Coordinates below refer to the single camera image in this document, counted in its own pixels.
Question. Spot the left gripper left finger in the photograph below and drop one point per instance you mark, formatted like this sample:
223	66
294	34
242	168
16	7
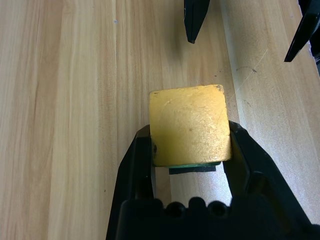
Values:
136	165

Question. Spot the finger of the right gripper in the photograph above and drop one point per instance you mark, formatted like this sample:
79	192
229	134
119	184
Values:
303	32
196	17

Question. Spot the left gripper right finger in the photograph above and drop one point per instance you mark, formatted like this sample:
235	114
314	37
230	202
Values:
250	170

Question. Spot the yellow wooden block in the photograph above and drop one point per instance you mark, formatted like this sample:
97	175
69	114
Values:
190	125

